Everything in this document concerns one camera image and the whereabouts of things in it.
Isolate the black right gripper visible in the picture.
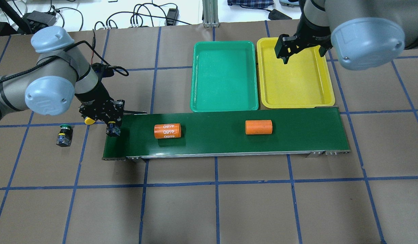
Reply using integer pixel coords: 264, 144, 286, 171
275, 34, 328, 64

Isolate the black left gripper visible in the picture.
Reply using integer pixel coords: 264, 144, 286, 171
79, 99, 125, 124

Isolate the yellow push button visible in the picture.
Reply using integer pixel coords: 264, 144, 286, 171
84, 117, 122, 137

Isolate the orange cylinder marked 4680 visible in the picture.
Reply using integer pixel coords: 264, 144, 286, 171
154, 123, 182, 139

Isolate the plain orange cylinder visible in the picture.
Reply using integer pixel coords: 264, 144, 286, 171
245, 120, 273, 135

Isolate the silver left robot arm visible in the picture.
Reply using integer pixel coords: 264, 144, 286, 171
0, 26, 124, 126

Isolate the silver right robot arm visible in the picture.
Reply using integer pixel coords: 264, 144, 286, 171
274, 0, 418, 70

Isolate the yellow plastic tray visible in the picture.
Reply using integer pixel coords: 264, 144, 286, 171
256, 37, 335, 109

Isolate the black power adapter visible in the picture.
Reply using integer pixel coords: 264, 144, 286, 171
268, 9, 292, 20

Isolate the blue plaid folded umbrella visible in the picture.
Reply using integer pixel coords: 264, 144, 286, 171
227, 0, 274, 9

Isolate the green conveyor belt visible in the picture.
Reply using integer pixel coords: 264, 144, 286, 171
102, 107, 350, 160

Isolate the green plastic tray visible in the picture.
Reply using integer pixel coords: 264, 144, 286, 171
189, 41, 259, 112

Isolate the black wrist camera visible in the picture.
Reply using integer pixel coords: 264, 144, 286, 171
91, 62, 114, 78

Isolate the aluminium frame post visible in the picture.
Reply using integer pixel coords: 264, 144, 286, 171
202, 0, 220, 28

